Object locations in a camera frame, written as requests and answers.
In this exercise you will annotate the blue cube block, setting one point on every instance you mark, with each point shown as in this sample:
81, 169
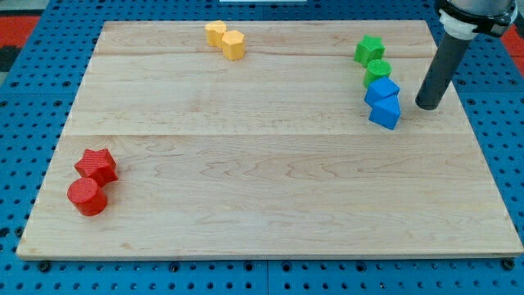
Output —
380, 89

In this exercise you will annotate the wooden board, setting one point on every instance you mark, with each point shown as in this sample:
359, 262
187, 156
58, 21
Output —
268, 157

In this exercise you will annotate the yellow hexagon block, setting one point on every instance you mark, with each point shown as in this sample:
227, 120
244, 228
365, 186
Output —
233, 45

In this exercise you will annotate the yellow heart block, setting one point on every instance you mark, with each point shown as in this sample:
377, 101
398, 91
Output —
215, 31

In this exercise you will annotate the blue wedge block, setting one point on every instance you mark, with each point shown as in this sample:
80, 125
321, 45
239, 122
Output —
386, 112

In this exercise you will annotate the green cylinder block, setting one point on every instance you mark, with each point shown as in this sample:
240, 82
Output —
376, 69

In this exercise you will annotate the green star block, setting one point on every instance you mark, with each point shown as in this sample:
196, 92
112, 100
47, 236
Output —
369, 48

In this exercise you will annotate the red star block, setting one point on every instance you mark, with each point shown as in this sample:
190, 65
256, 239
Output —
98, 165

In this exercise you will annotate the red cylinder block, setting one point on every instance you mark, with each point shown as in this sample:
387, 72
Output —
87, 196

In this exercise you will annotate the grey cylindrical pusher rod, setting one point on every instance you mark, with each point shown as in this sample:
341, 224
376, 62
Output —
449, 55

